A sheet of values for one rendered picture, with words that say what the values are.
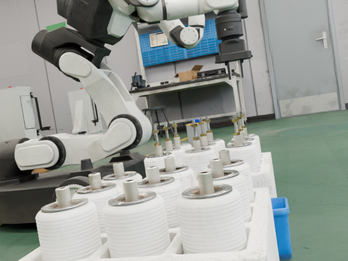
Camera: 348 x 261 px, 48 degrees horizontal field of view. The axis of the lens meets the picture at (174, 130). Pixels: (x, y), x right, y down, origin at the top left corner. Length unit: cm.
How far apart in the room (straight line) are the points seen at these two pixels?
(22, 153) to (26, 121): 207
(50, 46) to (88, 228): 113
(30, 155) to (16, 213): 24
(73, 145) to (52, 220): 103
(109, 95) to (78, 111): 334
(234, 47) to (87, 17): 57
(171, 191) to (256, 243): 19
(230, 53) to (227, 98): 498
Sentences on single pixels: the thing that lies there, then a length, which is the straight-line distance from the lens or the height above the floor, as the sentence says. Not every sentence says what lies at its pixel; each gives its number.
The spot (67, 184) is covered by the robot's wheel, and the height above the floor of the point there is 18.
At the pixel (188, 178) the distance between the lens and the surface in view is 81.
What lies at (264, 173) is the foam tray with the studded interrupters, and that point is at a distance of 105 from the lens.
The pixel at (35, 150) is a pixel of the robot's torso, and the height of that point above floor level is 30.
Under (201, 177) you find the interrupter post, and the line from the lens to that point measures 57.
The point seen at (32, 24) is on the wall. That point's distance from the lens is 777.
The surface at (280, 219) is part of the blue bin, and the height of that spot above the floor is 10.
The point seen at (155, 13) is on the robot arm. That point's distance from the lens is 131.
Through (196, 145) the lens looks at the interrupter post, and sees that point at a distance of 113.
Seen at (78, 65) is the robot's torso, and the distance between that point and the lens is 158.
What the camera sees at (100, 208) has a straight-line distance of 73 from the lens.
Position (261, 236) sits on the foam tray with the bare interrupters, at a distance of 59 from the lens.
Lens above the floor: 38
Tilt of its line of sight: 3 degrees down
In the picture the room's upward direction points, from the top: 9 degrees counter-clockwise
